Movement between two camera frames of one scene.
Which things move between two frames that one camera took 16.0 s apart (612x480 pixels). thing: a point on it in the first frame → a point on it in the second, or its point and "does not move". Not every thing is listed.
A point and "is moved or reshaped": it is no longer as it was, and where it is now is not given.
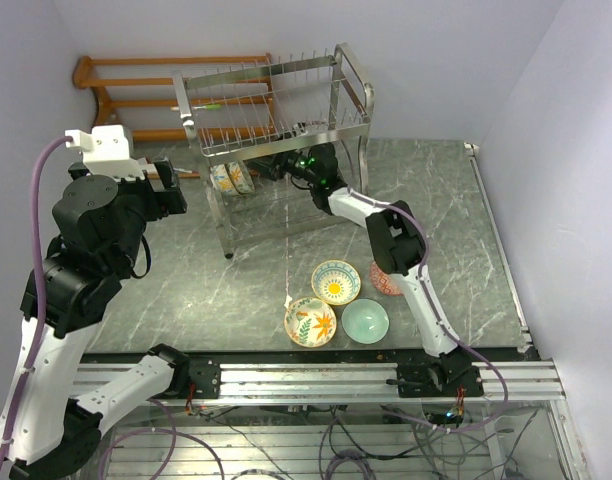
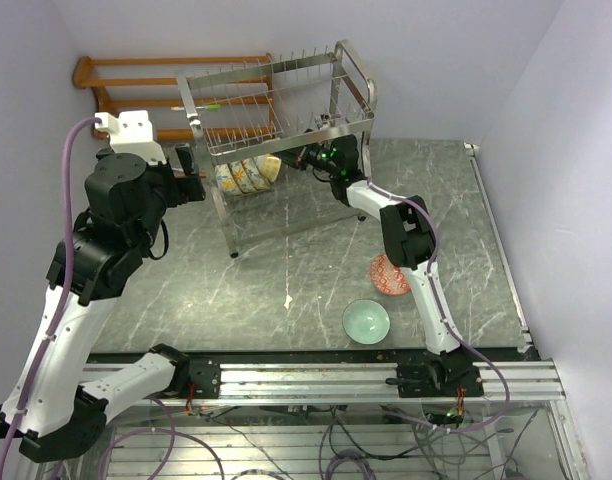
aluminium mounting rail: (356, 383) does not move
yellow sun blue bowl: (335, 282) is moved or reshaped
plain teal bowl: (365, 321) does not move
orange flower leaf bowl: (310, 322) is moved or reshaped
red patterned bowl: (383, 281) does not move
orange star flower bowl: (239, 177) does not move
